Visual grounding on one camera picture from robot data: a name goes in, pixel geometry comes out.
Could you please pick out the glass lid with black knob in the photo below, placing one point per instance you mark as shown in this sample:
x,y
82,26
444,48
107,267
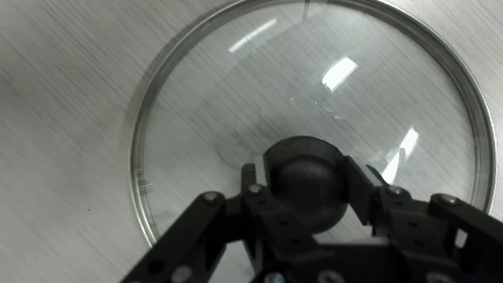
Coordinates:
x,y
315,94

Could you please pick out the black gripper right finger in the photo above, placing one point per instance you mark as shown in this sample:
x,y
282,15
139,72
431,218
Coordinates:
x,y
450,229

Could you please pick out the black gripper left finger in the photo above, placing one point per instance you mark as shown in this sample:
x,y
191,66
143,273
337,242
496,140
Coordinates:
x,y
209,229

